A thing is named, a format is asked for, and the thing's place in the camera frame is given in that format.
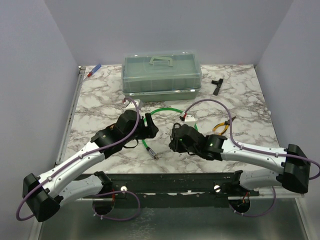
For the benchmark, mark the blue red screwdriver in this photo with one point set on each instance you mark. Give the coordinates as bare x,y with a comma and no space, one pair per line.
95,69

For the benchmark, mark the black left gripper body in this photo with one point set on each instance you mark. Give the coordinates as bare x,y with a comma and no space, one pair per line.
142,132

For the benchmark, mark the black T-handle tool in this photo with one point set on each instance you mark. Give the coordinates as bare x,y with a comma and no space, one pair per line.
218,84

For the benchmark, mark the left side aluminium rail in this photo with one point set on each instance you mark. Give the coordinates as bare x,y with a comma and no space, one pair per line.
67,130

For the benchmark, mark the translucent green plastic toolbox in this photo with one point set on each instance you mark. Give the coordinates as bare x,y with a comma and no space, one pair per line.
161,76

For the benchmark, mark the green cable lock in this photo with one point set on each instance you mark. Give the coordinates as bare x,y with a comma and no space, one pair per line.
148,149

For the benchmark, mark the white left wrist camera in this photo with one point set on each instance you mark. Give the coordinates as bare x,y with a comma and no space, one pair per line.
131,105

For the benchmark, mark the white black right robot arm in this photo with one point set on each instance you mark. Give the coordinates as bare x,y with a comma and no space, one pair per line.
285,167

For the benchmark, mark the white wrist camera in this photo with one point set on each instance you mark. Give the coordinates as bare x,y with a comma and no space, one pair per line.
131,105
187,118

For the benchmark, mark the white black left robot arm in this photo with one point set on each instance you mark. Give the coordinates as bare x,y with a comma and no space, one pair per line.
44,194

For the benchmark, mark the black padlock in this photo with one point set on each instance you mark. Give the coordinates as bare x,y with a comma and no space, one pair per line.
176,125

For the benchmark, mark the yellow handled needle-nose pliers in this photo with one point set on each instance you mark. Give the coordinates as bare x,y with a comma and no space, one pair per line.
225,125

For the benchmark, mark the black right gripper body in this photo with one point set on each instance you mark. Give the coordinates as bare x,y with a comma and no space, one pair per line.
179,147

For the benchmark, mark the black metal base rail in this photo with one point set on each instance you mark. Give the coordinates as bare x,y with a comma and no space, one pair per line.
164,190

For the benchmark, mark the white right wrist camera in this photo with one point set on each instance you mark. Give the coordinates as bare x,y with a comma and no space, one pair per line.
187,118

